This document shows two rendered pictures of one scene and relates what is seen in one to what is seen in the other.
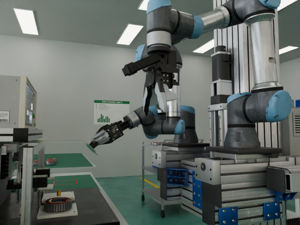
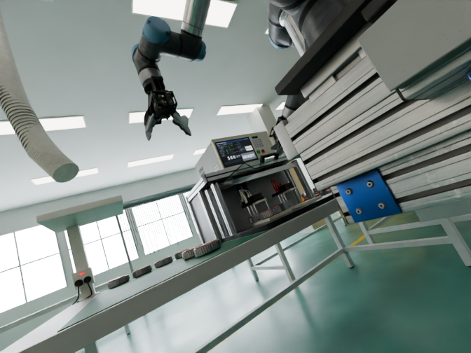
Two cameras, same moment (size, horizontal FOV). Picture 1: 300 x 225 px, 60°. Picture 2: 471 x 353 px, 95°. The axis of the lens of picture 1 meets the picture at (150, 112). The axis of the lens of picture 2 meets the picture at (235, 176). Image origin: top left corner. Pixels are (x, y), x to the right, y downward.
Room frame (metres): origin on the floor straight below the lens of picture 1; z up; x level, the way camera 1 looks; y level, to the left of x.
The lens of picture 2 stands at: (0.76, -0.69, 0.81)
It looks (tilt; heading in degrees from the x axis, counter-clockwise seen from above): 12 degrees up; 77
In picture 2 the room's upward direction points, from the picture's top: 23 degrees counter-clockwise
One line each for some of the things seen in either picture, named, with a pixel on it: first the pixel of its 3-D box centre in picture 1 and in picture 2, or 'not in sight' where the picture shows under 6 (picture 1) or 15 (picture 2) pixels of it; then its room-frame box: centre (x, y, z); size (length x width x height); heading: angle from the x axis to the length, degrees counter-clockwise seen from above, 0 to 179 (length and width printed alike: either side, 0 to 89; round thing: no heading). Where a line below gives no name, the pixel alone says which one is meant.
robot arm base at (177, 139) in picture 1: (185, 134); not in sight; (1.60, -0.22, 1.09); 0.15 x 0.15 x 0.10
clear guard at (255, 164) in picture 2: (57, 147); (254, 171); (1.13, 0.40, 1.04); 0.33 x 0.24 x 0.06; 109
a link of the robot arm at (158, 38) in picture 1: (158, 43); (153, 81); (0.78, -0.03, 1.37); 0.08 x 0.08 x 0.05
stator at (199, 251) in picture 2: not in sight; (207, 248); (0.76, 0.25, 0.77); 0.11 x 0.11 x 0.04
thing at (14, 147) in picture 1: (11, 146); not in sight; (0.99, 0.53, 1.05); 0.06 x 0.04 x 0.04; 19
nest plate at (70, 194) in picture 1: (58, 196); (303, 203); (1.34, 0.46, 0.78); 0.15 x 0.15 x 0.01; 19
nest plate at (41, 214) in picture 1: (57, 210); (272, 217); (1.11, 0.38, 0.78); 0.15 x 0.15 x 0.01; 19
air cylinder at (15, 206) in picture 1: (19, 208); (256, 218); (1.07, 0.52, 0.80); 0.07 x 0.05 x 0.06; 19
